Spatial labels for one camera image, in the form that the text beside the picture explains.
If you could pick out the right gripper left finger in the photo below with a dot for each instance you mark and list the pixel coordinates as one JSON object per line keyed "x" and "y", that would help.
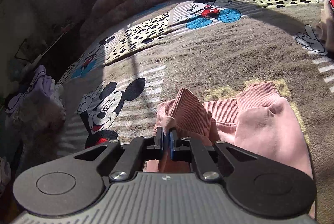
{"x": 135, "y": 154}

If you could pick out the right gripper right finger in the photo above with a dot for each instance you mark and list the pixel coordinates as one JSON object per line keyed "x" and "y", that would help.
{"x": 201, "y": 159}

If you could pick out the pink sweatshirt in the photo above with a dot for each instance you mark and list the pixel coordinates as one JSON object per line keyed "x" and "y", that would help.
{"x": 258, "y": 120}

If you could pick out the Mickey Mouse bed blanket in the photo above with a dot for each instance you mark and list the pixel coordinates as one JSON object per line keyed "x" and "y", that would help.
{"x": 215, "y": 49}

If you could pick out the beige folded garment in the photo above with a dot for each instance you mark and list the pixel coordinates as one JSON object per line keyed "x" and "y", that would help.
{"x": 325, "y": 26}

